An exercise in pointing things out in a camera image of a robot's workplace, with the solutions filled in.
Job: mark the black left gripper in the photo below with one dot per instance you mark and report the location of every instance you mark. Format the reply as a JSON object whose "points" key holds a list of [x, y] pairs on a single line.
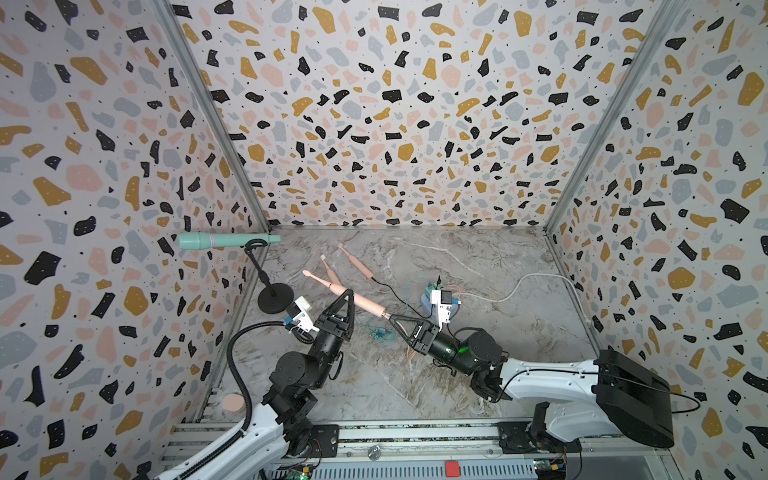
{"points": [[331, 327]]}

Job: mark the blue power strip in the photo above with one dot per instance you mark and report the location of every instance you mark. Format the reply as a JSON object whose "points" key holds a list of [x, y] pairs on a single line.
{"points": [[427, 306]]}

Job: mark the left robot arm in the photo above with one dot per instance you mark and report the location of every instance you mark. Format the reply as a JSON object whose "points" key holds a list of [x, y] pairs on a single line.
{"points": [[279, 424]]}

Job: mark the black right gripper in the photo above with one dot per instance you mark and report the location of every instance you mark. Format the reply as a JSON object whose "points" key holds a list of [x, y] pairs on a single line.
{"points": [[431, 341]]}

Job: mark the metal base rail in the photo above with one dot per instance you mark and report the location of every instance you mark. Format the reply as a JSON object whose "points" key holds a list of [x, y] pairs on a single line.
{"points": [[418, 449]]}

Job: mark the pink toothbrush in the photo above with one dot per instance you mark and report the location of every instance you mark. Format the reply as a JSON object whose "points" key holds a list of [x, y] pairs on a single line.
{"points": [[358, 264], [332, 276], [360, 301]]}

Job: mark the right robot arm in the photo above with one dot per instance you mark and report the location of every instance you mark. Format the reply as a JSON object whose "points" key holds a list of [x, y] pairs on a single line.
{"points": [[608, 395]]}

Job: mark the mint green microphone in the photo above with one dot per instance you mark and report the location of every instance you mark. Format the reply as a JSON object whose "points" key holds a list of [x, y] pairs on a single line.
{"points": [[195, 241]]}

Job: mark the red button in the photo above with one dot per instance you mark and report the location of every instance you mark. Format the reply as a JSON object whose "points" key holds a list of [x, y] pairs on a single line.
{"points": [[452, 469]]}

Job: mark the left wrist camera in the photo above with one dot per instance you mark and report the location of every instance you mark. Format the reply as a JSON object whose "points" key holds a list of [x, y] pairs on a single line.
{"points": [[298, 317]]}

